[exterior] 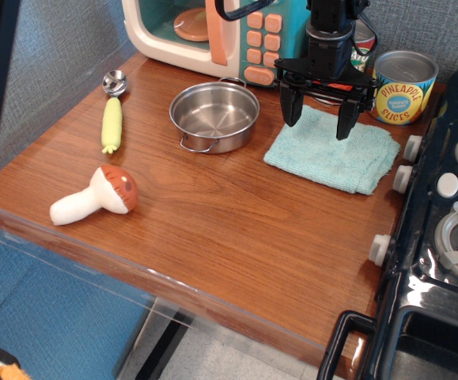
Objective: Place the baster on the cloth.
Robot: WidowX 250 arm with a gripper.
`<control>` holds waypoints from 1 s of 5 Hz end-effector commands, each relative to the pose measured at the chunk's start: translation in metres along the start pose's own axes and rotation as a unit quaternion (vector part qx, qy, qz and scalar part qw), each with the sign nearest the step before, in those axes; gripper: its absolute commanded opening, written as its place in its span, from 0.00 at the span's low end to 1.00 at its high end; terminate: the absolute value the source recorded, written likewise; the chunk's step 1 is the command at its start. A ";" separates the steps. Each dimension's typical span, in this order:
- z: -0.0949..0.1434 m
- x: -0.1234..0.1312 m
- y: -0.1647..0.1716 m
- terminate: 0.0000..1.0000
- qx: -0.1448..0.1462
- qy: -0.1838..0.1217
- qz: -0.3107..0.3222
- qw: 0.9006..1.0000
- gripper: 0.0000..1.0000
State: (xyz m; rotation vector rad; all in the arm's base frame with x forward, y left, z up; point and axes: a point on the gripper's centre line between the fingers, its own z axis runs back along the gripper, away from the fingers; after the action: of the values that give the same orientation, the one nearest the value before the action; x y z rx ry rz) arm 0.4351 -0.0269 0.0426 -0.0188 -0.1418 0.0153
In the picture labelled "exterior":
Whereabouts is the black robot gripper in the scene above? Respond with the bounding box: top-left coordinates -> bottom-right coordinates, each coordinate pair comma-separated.
275,21 -> 377,141

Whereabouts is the plush brown white mushroom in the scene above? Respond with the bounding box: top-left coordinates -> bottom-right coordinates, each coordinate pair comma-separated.
50,165 -> 138,226

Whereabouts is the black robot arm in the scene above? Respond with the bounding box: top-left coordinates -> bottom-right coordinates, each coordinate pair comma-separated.
275,1 -> 378,140

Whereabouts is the light blue folded towel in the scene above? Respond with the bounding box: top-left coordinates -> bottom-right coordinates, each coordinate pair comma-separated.
263,105 -> 400,196

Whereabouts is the tomato sauce can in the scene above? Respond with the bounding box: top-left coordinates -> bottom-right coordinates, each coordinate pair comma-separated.
350,19 -> 377,72

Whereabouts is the pineapple slices can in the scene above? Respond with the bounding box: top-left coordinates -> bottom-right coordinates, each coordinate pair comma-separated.
370,50 -> 439,126

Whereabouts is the small stainless steel pot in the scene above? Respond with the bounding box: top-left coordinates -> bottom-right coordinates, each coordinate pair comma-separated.
169,78 -> 260,154

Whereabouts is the white stove knob upper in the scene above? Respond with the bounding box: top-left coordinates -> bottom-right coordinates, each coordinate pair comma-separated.
403,135 -> 422,162

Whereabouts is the white stove knob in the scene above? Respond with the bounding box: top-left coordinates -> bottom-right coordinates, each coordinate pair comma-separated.
392,165 -> 413,194
403,135 -> 422,162
369,234 -> 391,267

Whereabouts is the white stove knob middle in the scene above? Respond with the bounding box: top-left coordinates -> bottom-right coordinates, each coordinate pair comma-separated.
392,165 -> 413,194

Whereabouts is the toy microwave oven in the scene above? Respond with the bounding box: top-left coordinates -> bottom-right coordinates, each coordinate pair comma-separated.
123,0 -> 310,87

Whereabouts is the orange plate in microwave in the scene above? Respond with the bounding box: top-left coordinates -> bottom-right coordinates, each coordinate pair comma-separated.
173,7 -> 209,42

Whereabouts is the white stove knob lower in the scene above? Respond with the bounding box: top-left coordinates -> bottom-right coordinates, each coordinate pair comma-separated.
369,234 -> 391,267

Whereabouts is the black toy stove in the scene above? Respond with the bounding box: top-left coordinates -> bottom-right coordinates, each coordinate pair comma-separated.
318,71 -> 458,379

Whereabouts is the orange furry object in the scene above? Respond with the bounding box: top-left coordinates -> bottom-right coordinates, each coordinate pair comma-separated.
0,364 -> 32,380

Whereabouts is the black cable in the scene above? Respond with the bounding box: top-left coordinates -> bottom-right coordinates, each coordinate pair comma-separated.
214,0 -> 275,22

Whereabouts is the spoon with yellow-green handle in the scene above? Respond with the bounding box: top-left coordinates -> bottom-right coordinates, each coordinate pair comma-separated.
101,70 -> 127,154

